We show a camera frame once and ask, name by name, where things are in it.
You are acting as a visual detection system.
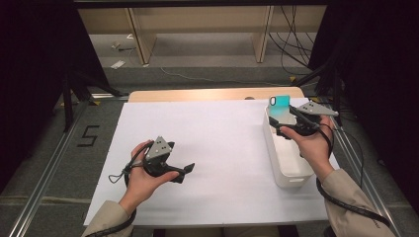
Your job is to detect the black floor cable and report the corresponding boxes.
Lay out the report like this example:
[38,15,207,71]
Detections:
[332,110,372,211]

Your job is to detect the hand-held gripper cable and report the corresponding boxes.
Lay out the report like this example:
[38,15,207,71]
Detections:
[297,121,392,228]
[84,140,156,237]

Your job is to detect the hanging black cables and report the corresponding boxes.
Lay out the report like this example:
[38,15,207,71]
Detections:
[268,5,317,68]

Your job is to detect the iridescent phone case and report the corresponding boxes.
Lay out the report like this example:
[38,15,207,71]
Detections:
[268,95,293,120]

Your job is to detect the white plastic box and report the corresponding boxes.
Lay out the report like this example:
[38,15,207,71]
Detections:
[262,104,316,190]

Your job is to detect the aluminium floor rail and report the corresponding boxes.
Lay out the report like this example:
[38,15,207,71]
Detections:
[315,98,401,237]
[8,95,90,237]

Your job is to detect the right hand-held gripper cable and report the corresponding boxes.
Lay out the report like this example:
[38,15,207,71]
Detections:
[297,121,392,228]

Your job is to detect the person's right hand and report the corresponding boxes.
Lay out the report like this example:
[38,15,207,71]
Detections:
[280,115,336,182]

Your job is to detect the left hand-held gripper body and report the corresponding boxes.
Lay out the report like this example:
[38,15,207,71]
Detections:
[141,135,176,179]

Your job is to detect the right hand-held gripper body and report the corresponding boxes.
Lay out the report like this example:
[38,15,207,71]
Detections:
[293,100,340,137]

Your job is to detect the person's left hand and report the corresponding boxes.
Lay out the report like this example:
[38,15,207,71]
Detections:
[119,139,181,215]

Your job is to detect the black metal stand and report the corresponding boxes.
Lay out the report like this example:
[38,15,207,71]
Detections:
[293,63,344,126]
[60,70,123,132]

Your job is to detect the black curtain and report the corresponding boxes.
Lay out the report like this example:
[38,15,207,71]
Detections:
[309,0,419,205]
[0,0,110,196]

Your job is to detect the left hand-held gripper cable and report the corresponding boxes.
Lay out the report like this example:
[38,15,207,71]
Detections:
[84,140,156,237]

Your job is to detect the beige wooden desk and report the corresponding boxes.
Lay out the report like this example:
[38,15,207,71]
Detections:
[77,5,327,65]

